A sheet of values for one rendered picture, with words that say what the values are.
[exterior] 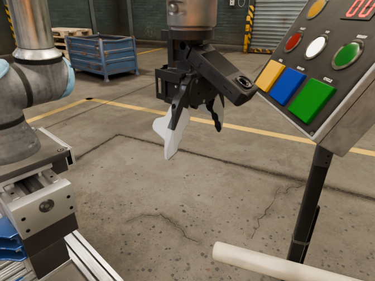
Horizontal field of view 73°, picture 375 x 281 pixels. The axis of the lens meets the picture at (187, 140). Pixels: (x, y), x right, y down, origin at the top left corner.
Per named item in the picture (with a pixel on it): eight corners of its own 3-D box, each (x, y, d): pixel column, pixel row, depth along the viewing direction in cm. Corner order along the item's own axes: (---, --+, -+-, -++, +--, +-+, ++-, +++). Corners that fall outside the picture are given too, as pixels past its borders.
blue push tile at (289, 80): (281, 104, 55) (304, 74, 52) (267, 94, 61) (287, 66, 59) (287, 108, 55) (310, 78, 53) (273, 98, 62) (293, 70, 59)
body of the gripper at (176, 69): (184, 92, 50) (183, 26, 45) (219, 102, 45) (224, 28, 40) (155, 102, 45) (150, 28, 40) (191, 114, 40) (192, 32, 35)
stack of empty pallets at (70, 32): (35, 61, 636) (27, 29, 602) (65, 56, 706) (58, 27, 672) (71, 65, 586) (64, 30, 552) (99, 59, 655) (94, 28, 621)
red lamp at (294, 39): (284, 52, 62) (288, 33, 60) (284, 49, 66) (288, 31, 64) (298, 52, 61) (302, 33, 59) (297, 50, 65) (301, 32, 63)
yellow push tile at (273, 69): (264, 91, 63) (283, 64, 60) (254, 84, 70) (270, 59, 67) (269, 95, 64) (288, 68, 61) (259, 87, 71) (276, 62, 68)
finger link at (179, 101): (177, 132, 43) (197, 86, 43) (184, 136, 42) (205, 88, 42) (159, 125, 39) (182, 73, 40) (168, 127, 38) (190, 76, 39)
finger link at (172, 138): (149, 150, 45) (169, 103, 46) (172, 162, 42) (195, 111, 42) (136, 146, 43) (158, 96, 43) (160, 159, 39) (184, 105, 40)
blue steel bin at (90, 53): (70, 73, 521) (62, 34, 488) (103, 67, 576) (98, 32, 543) (106, 82, 453) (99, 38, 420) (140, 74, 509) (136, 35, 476)
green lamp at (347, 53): (335, 69, 44) (342, 42, 42) (331, 64, 48) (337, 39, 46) (356, 70, 43) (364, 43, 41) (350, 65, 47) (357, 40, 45)
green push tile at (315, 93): (305, 123, 46) (334, 87, 43) (286, 108, 52) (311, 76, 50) (312, 127, 46) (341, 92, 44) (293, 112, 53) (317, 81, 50)
